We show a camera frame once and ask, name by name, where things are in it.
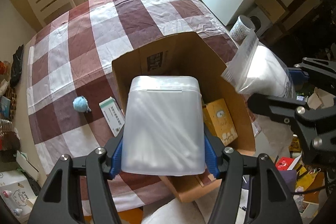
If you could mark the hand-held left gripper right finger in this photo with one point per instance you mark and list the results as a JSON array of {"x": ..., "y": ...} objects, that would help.
[{"x": 211, "y": 158}]

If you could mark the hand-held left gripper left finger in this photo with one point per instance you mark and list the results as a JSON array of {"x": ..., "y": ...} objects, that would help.
[{"x": 116, "y": 158}]

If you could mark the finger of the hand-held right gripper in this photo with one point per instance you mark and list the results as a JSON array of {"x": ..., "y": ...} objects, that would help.
[
  {"x": 298, "y": 77},
  {"x": 278, "y": 106}
]

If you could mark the clear zip bag white contents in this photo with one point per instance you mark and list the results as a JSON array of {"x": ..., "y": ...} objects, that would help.
[{"x": 262, "y": 71}]

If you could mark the yellow carton box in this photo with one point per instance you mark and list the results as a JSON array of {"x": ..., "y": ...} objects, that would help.
[{"x": 220, "y": 119}]

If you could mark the translucent plastic box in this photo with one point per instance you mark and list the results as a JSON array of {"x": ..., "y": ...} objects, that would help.
[{"x": 162, "y": 129}]

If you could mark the green and white medicine box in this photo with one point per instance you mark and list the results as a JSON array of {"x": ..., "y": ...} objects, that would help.
[{"x": 111, "y": 115}]

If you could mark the red gift box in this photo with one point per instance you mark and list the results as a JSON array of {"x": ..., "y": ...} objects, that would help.
[{"x": 284, "y": 163}]

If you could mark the blue fluffy pompom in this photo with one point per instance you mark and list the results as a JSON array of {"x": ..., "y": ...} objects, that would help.
[{"x": 80, "y": 104}]

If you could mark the white cushion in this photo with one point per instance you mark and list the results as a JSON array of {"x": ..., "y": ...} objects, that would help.
[{"x": 173, "y": 213}]

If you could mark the small brown cardboard box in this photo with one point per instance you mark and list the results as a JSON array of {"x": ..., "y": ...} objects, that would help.
[{"x": 270, "y": 5}]

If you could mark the white flat box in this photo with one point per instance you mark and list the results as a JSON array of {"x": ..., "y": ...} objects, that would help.
[{"x": 26, "y": 163}]

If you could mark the white cartoon printed box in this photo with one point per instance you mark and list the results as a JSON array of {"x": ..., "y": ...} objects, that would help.
[{"x": 15, "y": 195}]

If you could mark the brown and white checked tablecloth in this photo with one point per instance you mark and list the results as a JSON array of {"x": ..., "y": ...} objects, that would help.
[{"x": 78, "y": 43}]

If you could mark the blue tissue pack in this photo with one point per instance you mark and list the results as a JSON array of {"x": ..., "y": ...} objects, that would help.
[{"x": 4, "y": 107}]

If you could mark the black plastic bag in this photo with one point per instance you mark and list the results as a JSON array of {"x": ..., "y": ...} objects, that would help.
[{"x": 17, "y": 66}]

